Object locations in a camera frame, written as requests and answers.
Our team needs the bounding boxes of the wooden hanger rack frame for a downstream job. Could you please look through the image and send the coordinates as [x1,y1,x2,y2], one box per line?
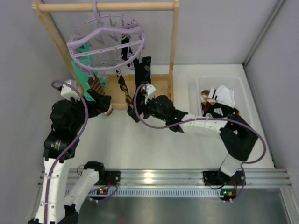
[31,0,180,110]

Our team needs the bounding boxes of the black sock white stripes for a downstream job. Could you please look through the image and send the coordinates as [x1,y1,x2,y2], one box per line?
[205,103,240,118]

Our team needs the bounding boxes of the aluminium mounting rail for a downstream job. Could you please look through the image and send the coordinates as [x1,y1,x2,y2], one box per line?
[38,168,292,198]

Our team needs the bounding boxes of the brown striped sock in basket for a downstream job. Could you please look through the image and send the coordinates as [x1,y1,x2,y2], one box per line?
[201,90,211,101]

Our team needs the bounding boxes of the brown argyle sock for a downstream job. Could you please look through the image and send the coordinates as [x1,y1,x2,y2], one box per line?
[118,76,134,112]

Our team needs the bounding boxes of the black sock grey blue marks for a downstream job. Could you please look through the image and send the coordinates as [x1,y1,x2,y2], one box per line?
[133,56,151,89]

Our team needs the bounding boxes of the white sock in basket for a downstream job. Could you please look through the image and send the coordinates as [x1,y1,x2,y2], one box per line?
[208,85,235,107]

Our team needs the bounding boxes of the white plastic basket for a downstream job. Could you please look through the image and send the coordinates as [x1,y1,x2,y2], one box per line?
[196,76,255,127]

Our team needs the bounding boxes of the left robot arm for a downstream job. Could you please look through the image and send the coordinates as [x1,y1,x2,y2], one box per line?
[29,89,112,224]

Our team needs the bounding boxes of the purple round clip hanger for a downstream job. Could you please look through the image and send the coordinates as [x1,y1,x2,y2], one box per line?
[67,1,145,73]

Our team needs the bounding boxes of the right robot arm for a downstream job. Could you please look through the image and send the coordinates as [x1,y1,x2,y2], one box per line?
[128,95,257,178]

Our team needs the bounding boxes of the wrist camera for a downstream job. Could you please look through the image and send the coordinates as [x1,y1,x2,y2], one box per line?
[141,84,156,104]
[60,79,80,101]

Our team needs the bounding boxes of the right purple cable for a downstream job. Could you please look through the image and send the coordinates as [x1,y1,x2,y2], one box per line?
[133,84,267,203]

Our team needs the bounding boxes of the brown cream striped sock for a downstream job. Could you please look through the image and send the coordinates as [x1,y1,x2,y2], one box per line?
[87,77,114,117]

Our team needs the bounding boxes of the teal patterned sock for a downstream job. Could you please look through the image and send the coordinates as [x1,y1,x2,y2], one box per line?
[71,44,108,101]

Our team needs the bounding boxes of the thin black sock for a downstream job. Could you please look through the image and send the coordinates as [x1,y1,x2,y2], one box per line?
[121,34,134,70]

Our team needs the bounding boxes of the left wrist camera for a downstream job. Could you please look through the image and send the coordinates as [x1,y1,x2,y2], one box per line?
[60,79,80,101]

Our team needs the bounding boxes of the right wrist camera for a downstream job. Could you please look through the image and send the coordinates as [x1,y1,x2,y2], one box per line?
[141,84,156,104]

